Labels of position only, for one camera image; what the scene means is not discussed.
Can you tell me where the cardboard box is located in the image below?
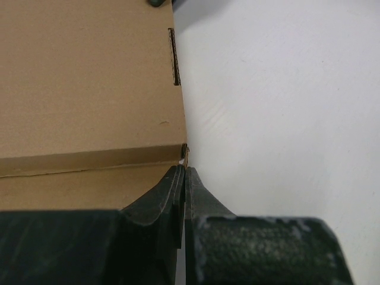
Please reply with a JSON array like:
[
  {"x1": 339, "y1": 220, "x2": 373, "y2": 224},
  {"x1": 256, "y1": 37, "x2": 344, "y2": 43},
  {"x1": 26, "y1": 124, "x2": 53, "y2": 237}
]
[{"x1": 1, "y1": 1, "x2": 187, "y2": 211}]

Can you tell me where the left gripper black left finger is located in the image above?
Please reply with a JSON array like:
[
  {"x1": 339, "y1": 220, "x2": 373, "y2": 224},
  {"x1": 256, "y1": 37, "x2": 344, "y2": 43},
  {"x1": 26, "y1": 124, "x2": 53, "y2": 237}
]
[{"x1": 1, "y1": 165, "x2": 185, "y2": 284}]

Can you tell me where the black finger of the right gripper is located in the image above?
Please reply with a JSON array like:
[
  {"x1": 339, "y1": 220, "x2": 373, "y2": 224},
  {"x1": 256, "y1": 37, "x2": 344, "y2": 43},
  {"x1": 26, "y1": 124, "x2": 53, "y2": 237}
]
[{"x1": 148, "y1": 0, "x2": 166, "y2": 7}]

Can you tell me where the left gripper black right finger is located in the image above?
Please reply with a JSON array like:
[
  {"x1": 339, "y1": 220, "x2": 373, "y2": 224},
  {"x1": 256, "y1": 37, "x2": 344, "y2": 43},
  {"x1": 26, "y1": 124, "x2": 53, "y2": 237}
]
[{"x1": 185, "y1": 167, "x2": 353, "y2": 284}]

